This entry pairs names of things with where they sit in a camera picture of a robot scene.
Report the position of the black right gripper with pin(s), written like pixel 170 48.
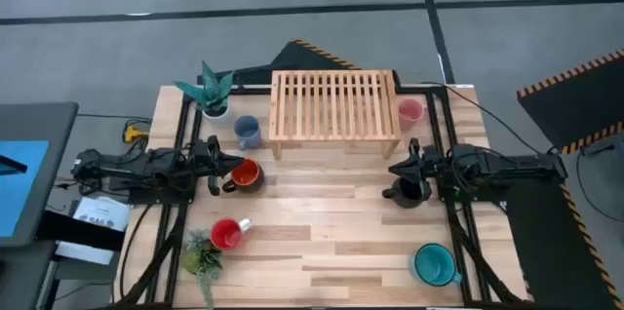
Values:
pixel 424 166

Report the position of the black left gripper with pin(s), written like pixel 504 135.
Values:
pixel 207 161

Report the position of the plain black mug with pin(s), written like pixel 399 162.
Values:
pixel 409 198

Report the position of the blue-grey mug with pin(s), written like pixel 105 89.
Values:
pixel 246 133

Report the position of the pink mug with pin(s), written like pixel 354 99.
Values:
pixel 410 111

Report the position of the teal mug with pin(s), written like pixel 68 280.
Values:
pixel 434 265

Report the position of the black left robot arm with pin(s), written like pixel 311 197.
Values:
pixel 146 166

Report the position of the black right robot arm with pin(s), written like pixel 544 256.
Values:
pixel 487 166

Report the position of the snake plant in white pot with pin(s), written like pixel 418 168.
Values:
pixel 212 93

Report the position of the red and white mug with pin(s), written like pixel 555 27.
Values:
pixel 225 234

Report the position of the wooden slatted rack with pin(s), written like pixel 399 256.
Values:
pixel 336 138

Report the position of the yellow power plug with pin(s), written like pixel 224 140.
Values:
pixel 132 133

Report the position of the small green succulent plant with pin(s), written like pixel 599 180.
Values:
pixel 202 259

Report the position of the black hazard-striped floor mat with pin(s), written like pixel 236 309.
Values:
pixel 292 59
pixel 546 251
pixel 575 105

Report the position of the white printed paper sheet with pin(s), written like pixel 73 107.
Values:
pixel 100 215

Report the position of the grey panel with blue screen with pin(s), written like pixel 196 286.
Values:
pixel 49 125

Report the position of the black metal table frame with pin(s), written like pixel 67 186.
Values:
pixel 419 89

